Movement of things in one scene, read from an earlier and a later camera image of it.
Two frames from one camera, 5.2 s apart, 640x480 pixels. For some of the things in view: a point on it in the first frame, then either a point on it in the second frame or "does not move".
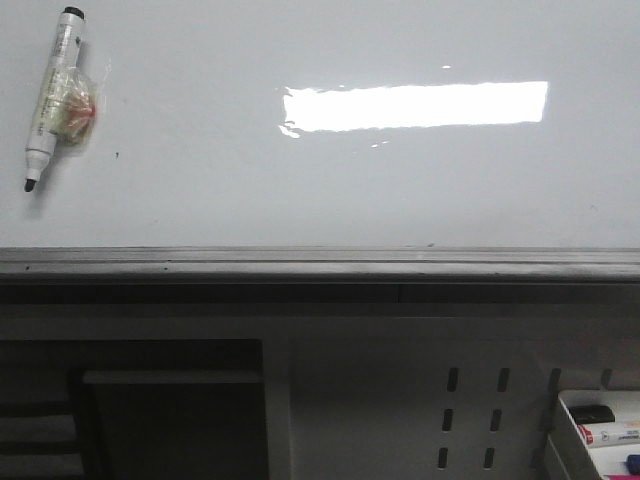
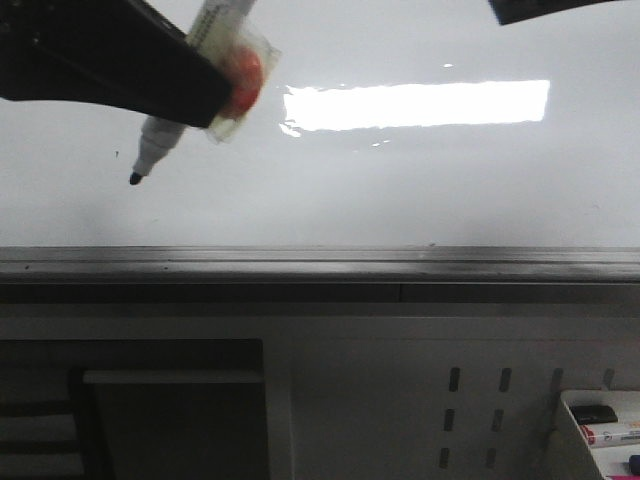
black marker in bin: x=592 y=414 does not move
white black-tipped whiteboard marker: x=68 y=107 to x=221 y=28
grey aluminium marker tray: x=318 y=265 does not move
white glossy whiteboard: x=329 y=124 does not move
